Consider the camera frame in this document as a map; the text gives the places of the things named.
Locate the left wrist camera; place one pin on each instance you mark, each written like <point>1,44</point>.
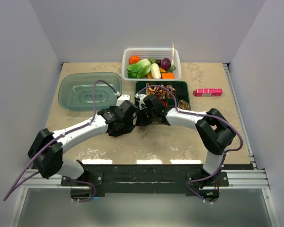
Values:
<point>121,98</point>

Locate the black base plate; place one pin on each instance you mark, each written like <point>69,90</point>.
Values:
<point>161,179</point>

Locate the orange toy carrot slice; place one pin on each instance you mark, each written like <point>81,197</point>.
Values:
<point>167,75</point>

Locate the white perforated basket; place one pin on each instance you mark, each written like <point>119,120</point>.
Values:
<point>155,53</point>

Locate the green compartment tray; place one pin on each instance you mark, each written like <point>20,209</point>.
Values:
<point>180,86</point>

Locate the rolled yellow tie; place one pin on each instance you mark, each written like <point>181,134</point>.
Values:
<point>151,90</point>

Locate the pink rectangular box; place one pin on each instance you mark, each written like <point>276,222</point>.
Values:
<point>201,92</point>

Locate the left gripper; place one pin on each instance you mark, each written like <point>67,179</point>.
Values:
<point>128,124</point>

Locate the rolled patterned dark tie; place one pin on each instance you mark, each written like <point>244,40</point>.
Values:
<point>161,93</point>

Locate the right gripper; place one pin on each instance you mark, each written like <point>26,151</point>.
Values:
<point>140,121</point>

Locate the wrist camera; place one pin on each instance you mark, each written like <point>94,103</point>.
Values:
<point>121,98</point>
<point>139,101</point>

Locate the green toy lettuce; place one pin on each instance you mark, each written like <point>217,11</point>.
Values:
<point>139,70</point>

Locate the rolled purple gold tie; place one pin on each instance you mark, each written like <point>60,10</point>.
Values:
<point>171,90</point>

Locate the rolled orange striped tie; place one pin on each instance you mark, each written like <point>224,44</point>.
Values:
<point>164,102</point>

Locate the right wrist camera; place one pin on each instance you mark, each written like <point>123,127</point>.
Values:
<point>139,101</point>

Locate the orange toy pumpkin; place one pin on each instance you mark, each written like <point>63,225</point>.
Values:
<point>134,59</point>

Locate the rolled brown beige tie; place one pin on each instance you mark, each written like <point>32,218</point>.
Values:
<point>182,104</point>

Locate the white toy radish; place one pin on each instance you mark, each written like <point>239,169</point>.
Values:
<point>155,71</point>

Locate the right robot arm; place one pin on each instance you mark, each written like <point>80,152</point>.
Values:
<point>215,134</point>

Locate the teal transparent plastic bin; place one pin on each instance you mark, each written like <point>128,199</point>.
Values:
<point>84,91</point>

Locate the purple toy onion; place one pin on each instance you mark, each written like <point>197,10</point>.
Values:
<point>165,64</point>

